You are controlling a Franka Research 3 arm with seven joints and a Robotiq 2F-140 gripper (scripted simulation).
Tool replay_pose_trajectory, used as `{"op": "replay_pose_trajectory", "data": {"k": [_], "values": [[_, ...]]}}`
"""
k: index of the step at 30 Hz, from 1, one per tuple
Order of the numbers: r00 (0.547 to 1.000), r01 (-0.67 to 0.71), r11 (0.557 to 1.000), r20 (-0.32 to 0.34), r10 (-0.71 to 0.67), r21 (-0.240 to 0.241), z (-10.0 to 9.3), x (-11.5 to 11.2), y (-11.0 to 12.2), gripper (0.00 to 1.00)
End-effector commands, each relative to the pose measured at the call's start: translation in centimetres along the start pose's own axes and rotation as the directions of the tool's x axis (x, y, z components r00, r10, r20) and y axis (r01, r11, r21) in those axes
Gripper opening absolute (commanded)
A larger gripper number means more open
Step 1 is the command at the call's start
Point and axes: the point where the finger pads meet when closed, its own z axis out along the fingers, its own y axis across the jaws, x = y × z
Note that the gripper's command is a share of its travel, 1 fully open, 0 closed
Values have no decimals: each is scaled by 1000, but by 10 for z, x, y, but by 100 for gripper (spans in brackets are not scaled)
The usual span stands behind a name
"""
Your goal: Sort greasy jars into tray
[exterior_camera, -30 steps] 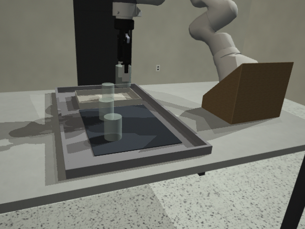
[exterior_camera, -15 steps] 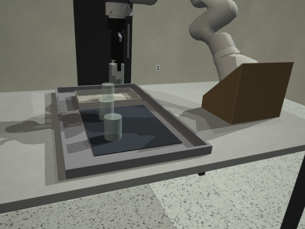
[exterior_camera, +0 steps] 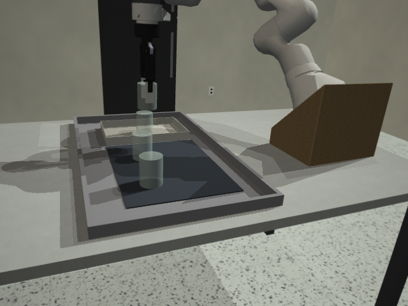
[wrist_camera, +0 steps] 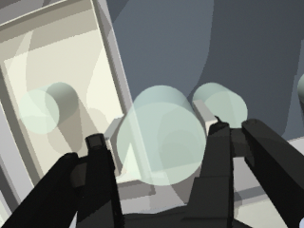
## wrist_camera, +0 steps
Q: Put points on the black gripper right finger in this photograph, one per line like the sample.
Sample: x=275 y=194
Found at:
x=276 y=164

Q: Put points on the beige rectangular tray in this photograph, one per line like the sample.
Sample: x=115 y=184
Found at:
x=60 y=42

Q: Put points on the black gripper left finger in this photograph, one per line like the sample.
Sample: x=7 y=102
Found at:
x=52 y=203

